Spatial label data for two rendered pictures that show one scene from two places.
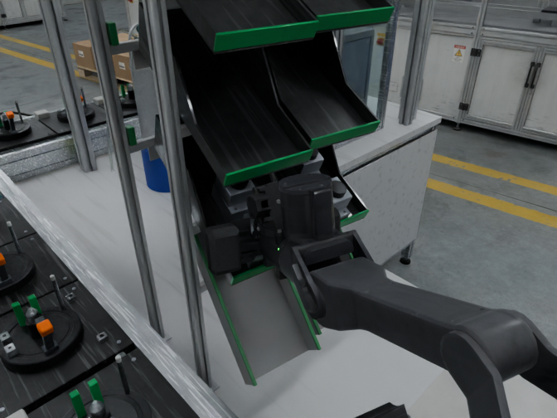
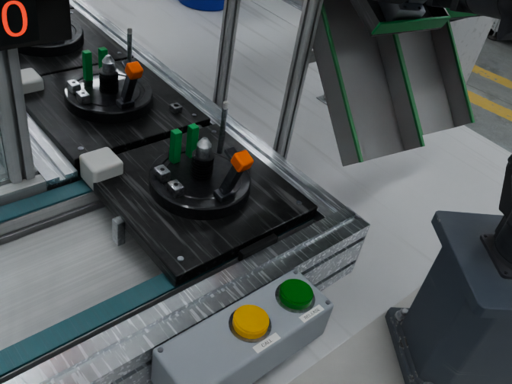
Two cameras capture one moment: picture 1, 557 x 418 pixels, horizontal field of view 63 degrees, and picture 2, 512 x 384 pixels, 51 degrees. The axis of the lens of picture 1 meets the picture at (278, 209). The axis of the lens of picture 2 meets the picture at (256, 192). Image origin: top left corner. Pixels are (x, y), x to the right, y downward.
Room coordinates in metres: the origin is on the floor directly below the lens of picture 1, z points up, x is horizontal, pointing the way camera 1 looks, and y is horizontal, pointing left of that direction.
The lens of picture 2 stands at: (-0.18, 0.22, 1.44)
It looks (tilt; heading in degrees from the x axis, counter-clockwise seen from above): 39 degrees down; 356
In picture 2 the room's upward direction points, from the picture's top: 11 degrees clockwise
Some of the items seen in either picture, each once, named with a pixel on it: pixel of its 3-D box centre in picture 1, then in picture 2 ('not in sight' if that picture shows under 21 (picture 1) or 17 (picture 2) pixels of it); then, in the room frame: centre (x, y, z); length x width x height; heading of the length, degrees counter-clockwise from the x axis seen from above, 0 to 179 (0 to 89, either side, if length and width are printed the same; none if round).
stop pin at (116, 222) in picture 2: not in sight; (118, 231); (0.31, 0.35, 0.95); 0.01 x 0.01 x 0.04; 44
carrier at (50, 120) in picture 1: (74, 106); not in sight; (1.73, 0.80, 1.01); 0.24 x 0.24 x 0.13; 44
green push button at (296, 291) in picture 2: not in sight; (295, 296); (0.23, 0.12, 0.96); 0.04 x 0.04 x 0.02
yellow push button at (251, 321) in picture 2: not in sight; (250, 323); (0.18, 0.17, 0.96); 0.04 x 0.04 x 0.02
